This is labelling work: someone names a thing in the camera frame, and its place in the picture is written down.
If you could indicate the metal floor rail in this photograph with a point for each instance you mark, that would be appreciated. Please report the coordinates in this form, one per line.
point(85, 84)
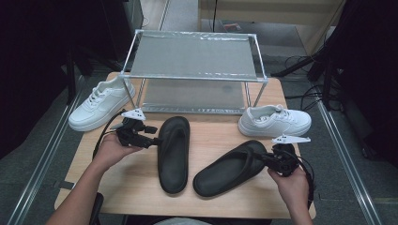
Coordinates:
point(47, 156)
point(347, 162)

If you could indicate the black chair armrest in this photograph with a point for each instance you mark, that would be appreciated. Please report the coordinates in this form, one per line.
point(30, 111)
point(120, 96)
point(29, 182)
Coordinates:
point(97, 209)

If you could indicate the black slipper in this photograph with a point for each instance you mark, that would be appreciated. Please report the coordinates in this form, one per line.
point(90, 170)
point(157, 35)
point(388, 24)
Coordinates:
point(173, 162)
point(225, 175)

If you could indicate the person's right hand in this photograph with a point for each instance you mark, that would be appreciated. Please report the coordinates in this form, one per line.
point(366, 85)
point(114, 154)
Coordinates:
point(294, 190)

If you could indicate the person's left hand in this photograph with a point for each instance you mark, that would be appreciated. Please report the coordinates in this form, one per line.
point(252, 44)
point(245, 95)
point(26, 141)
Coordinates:
point(109, 153)

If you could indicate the metal shoe rack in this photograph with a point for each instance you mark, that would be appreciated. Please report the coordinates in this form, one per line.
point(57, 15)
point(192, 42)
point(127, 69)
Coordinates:
point(192, 57)

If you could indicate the person's grey clothing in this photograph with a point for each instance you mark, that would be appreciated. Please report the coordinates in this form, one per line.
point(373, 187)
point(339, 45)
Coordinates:
point(184, 222)

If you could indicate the wooden cabinet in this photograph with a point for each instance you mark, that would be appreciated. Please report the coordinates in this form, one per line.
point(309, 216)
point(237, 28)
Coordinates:
point(269, 12)

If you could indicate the black curtain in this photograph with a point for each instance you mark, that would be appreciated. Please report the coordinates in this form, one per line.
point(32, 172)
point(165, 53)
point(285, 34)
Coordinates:
point(369, 78)

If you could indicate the grey tape strip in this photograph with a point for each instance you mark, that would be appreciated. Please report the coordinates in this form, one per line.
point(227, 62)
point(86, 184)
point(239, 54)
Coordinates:
point(65, 185)

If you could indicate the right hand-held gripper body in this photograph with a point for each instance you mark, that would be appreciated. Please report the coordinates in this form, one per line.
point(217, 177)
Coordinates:
point(286, 159)

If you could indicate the black stand leg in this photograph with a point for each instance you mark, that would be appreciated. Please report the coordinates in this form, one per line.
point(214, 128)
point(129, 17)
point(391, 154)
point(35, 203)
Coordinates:
point(292, 67)

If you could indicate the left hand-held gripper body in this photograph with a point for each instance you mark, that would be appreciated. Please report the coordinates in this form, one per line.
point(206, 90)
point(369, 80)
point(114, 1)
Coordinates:
point(131, 132)

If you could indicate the white sneaker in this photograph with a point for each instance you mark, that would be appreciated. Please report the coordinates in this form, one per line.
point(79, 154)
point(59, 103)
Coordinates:
point(275, 123)
point(98, 108)

